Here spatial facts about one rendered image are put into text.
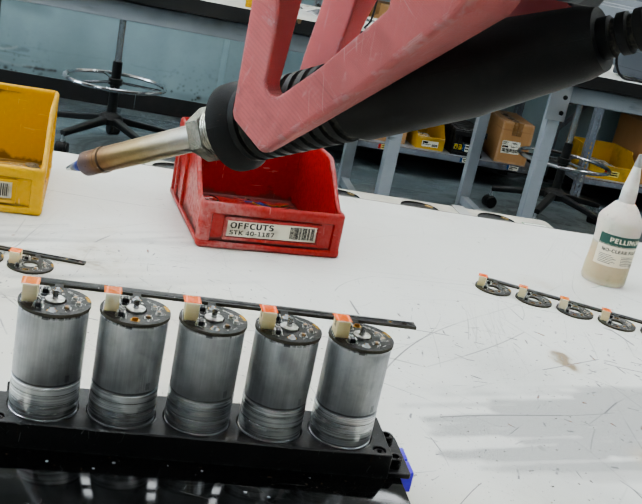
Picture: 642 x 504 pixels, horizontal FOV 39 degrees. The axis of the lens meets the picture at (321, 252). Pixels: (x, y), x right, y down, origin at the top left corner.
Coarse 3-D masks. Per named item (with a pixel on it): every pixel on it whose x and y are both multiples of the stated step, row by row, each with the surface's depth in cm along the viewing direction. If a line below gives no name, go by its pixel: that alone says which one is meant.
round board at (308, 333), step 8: (256, 320) 34; (280, 320) 34; (296, 320) 35; (304, 320) 35; (256, 328) 33; (280, 328) 33; (304, 328) 34; (312, 328) 34; (264, 336) 33; (272, 336) 33; (280, 336) 33; (296, 336) 33; (304, 336) 33; (312, 336) 34; (320, 336) 34; (288, 344) 33; (296, 344) 33; (304, 344) 33
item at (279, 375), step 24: (264, 360) 33; (288, 360) 33; (312, 360) 34; (264, 384) 33; (288, 384) 33; (240, 408) 35; (264, 408) 34; (288, 408) 34; (264, 432) 34; (288, 432) 34
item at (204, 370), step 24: (192, 336) 32; (240, 336) 33; (192, 360) 33; (216, 360) 33; (192, 384) 33; (216, 384) 33; (168, 408) 34; (192, 408) 33; (216, 408) 33; (192, 432) 33; (216, 432) 34
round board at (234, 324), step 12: (180, 312) 33; (204, 312) 34; (228, 312) 34; (192, 324) 32; (204, 324) 32; (216, 324) 33; (228, 324) 33; (240, 324) 33; (216, 336) 32; (228, 336) 32
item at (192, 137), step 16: (176, 128) 27; (192, 128) 26; (112, 144) 28; (128, 144) 28; (144, 144) 27; (160, 144) 27; (176, 144) 26; (192, 144) 26; (208, 144) 25; (80, 160) 29; (96, 160) 28; (112, 160) 28; (128, 160) 28; (144, 160) 27; (208, 160) 26
